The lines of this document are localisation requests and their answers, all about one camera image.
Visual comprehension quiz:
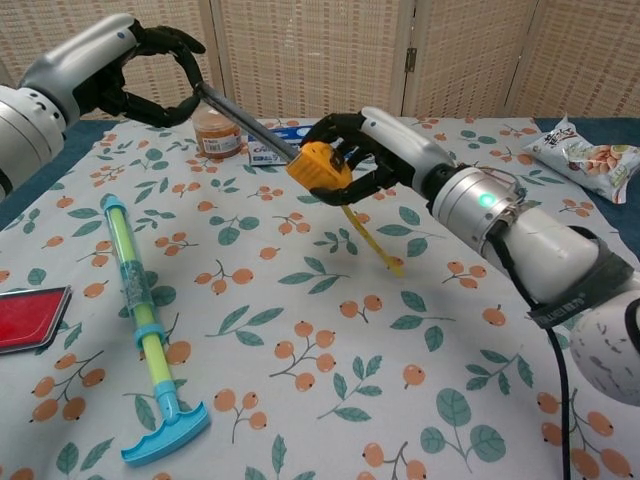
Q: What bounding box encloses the pale green snack bag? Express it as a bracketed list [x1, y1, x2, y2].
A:
[522, 115, 640, 205]

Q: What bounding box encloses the blue white toothpaste box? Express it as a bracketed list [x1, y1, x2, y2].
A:
[248, 123, 321, 167]

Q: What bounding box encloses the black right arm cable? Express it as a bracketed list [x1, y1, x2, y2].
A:
[487, 219, 574, 480]

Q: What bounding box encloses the blue green toy water pump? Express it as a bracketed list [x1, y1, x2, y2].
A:
[101, 194, 212, 467]

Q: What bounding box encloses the clear jar with orange contents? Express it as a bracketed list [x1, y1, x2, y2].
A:
[192, 105, 242, 160]

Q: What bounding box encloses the red flat box black rim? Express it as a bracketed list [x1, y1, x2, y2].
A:
[0, 284, 74, 356]

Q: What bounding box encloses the woven bamboo folding screen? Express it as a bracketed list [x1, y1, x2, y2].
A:
[0, 0, 640, 124]

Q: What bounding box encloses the yellow tape measure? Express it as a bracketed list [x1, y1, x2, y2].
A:
[193, 81, 407, 279]

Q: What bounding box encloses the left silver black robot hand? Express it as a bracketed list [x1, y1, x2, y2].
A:
[19, 13, 207, 129]

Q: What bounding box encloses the floral leaf and fruit tablecloth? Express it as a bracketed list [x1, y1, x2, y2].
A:
[0, 117, 640, 480]

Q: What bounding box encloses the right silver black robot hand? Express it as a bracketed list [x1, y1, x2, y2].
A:
[299, 106, 459, 207]

